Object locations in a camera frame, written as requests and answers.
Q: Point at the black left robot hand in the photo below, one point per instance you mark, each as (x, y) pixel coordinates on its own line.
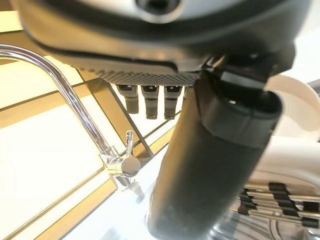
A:
(205, 160)

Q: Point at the white ceramic plate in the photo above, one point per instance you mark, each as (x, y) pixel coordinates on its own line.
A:
(287, 165)
(292, 102)

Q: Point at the steel dish drying rack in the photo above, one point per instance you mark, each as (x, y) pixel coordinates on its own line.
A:
(270, 212)

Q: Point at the chrome gooseneck kitchen faucet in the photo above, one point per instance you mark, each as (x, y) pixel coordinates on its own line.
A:
(82, 110)

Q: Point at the gold window frame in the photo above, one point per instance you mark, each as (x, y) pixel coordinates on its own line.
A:
(117, 107)

